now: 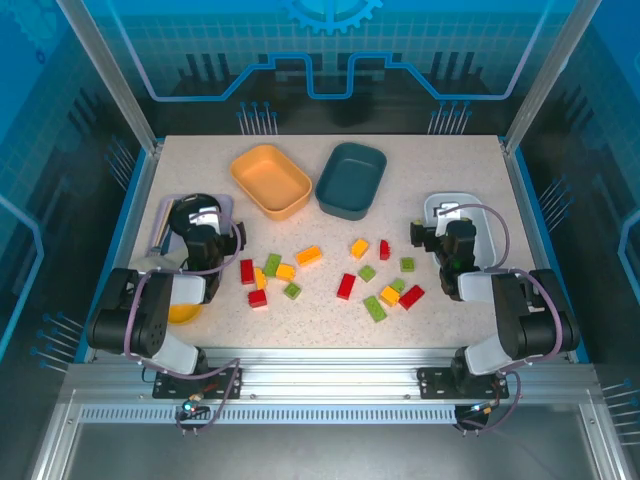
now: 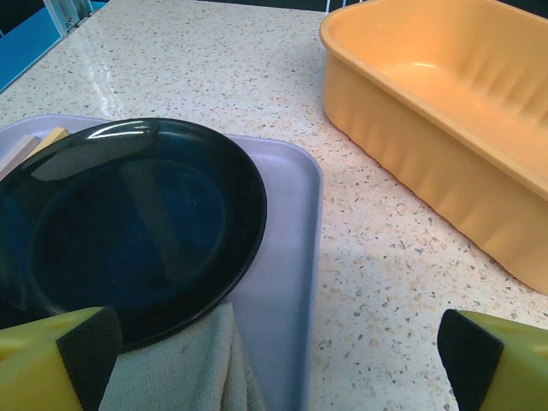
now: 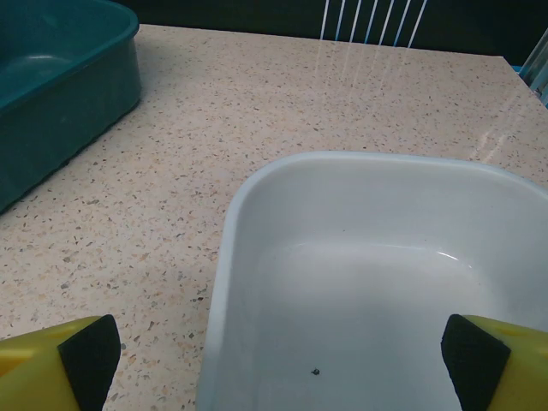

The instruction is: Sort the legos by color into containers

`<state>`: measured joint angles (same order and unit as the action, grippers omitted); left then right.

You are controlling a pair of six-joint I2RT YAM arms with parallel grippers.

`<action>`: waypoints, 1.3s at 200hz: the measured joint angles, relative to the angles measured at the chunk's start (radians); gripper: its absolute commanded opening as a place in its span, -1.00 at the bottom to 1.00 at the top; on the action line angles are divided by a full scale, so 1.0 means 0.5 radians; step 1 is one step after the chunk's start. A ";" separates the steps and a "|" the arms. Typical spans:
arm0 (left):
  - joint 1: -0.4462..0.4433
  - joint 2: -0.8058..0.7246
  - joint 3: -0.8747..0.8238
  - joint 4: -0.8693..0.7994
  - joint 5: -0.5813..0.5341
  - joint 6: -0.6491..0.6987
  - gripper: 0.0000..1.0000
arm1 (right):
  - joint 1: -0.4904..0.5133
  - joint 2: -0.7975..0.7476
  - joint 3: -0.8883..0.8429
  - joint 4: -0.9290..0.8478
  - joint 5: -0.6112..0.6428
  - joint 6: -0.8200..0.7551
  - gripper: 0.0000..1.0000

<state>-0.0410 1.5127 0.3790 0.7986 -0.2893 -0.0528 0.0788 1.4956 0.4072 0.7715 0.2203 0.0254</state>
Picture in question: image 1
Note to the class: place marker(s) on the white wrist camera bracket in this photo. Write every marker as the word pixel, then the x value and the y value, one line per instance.
pixel 450 209
pixel 205 218

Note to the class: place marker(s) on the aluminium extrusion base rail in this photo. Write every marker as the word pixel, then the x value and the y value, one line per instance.
pixel 325 375

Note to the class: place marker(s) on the long green lego brick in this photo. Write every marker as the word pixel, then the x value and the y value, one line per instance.
pixel 375 308

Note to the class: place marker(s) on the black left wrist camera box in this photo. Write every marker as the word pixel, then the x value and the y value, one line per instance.
pixel 242 231

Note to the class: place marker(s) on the aluminium frame post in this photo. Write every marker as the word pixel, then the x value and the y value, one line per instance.
pixel 118 80
pixel 543 80

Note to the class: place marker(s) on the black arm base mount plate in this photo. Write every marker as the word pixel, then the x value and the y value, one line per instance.
pixel 170 385
pixel 435 382

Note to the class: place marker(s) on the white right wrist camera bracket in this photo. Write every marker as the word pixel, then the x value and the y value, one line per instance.
pixel 450 209

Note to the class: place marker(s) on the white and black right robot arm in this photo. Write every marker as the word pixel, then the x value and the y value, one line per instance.
pixel 520 320

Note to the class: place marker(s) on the white plastic container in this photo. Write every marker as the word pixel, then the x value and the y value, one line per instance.
pixel 485 235

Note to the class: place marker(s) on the beige wooden utensil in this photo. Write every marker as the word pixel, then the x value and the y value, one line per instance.
pixel 162 220

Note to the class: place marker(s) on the black round plate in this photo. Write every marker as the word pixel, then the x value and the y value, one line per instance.
pixel 200 202

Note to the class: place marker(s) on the orange plastic container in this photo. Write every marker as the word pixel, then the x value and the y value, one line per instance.
pixel 272 180

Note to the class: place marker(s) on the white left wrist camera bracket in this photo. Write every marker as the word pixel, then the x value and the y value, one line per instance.
pixel 205 218

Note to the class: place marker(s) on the yellow plastic bowl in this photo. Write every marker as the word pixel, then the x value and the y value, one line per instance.
pixel 185 315

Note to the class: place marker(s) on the dark teal plastic container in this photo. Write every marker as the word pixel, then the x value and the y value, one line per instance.
pixel 350 175

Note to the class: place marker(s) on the small led connector module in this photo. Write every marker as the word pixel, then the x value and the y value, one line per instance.
pixel 481 410
pixel 190 407

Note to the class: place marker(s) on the silver fork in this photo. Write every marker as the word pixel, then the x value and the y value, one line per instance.
pixel 156 249

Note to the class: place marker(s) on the lavender plastic tray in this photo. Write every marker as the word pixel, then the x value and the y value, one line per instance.
pixel 226 202

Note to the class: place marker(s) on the long yellow lego brick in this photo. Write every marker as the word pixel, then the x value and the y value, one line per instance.
pixel 308 255

